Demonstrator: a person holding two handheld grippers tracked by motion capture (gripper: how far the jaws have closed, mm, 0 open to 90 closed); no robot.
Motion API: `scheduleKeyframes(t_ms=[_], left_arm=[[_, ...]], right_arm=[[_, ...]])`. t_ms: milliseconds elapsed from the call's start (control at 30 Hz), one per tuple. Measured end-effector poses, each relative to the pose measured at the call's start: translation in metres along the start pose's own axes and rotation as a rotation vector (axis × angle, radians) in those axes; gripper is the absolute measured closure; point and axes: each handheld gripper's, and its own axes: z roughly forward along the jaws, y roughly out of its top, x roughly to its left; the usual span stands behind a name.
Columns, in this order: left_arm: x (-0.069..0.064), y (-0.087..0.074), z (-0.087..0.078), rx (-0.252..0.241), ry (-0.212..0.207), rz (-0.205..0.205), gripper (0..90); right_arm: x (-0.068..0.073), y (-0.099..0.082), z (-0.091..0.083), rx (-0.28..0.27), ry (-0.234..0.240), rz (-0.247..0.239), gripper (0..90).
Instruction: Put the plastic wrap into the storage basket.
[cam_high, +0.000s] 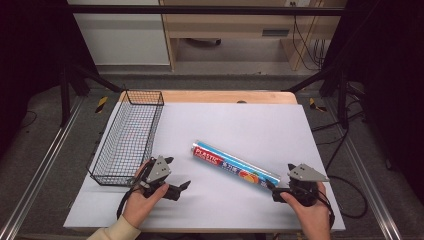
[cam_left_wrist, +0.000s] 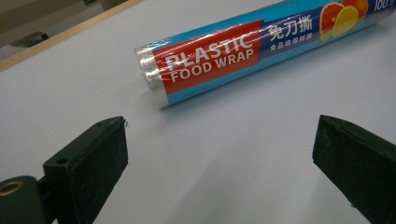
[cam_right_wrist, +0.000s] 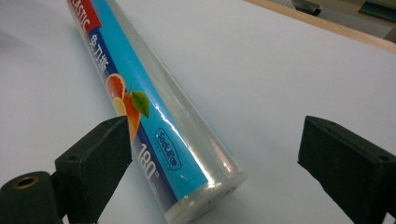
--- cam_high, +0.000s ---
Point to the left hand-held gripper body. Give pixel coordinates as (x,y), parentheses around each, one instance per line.
(158,171)

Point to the black metal stand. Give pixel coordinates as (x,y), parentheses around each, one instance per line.
(65,96)
(342,96)

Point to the wooden desk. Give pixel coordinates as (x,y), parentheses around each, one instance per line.
(233,25)

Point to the white table mat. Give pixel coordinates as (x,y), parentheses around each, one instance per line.
(240,126)

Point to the black horizontal bar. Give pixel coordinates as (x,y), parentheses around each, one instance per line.
(200,10)

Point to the grey desk label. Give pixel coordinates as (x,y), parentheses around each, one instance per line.
(275,33)

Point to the yellow and black tape strip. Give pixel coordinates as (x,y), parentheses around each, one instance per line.
(101,104)
(315,105)

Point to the white cabinet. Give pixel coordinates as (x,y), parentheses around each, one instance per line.
(126,40)

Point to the aluminium floor rail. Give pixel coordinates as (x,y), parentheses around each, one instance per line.
(366,173)
(40,170)

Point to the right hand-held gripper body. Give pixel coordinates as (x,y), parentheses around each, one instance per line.
(305,174)

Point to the person's left hand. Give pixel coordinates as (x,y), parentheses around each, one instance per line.
(138,206)

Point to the wooden table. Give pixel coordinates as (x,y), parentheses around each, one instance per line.
(213,96)

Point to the black curtain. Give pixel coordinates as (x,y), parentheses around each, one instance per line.
(30,50)
(390,66)

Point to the blue and red plastic wrap box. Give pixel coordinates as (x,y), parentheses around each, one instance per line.
(230,162)

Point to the person's right hand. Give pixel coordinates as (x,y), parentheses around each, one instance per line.
(313,220)

